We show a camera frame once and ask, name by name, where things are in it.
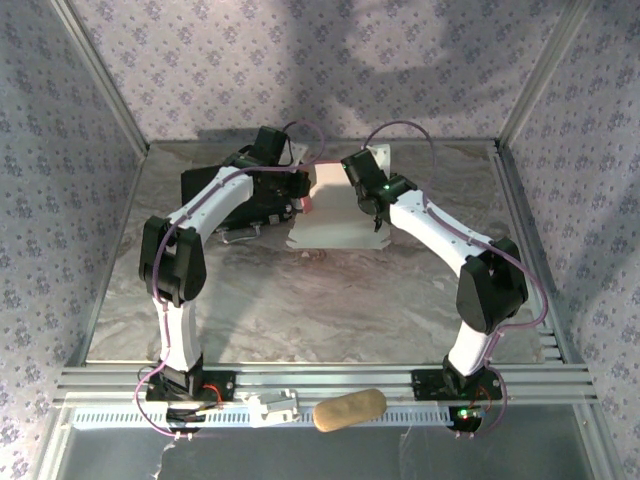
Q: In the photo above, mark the pink paper box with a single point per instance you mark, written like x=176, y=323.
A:
x=340, y=225

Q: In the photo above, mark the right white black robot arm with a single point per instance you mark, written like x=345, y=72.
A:
x=492, y=285

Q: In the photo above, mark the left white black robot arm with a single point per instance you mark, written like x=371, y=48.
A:
x=175, y=260

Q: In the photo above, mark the black hard case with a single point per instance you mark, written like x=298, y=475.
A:
x=192, y=187

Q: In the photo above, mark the tan oval pad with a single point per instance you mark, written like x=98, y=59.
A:
x=350, y=410

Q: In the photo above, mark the circuit board with lights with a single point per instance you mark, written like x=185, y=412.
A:
x=465, y=416

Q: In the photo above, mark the white plastic connector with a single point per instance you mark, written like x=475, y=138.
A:
x=272, y=407

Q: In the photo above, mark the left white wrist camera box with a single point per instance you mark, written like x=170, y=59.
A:
x=297, y=155

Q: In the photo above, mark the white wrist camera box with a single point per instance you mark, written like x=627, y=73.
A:
x=297, y=155
x=381, y=156

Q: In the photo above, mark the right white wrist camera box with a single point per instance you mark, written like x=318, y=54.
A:
x=381, y=156

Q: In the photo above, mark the aluminium side rail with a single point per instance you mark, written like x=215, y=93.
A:
x=522, y=220

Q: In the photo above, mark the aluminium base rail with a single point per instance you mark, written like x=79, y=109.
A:
x=325, y=382

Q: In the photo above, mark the aluminium frame post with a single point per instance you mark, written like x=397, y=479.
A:
x=545, y=75
x=102, y=80

